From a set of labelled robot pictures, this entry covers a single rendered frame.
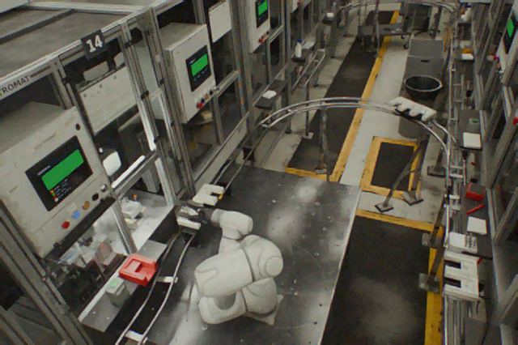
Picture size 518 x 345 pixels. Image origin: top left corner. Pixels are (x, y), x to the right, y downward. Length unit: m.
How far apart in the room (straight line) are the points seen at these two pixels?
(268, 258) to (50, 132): 0.94
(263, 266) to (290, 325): 0.81
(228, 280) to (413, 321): 1.89
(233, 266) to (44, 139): 0.85
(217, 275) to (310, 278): 1.01
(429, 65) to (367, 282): 2.90
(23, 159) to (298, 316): 1.46
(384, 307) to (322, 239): 0.81
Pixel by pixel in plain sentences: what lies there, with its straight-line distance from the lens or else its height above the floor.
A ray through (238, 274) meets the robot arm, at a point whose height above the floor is 1.44.
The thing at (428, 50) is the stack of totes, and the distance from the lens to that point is 5.63.
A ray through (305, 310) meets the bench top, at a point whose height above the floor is 0.68.
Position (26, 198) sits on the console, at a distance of 1.63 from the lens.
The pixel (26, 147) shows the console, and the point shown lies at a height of 1.80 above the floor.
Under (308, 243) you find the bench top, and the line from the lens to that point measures 2.42.
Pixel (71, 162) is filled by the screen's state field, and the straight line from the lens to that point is 1.69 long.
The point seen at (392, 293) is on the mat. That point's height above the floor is 0.01.
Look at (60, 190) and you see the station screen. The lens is 1.69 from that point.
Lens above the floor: 2.52
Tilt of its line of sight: 38 degrees down
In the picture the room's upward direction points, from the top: 5 degrees counter-clockwise
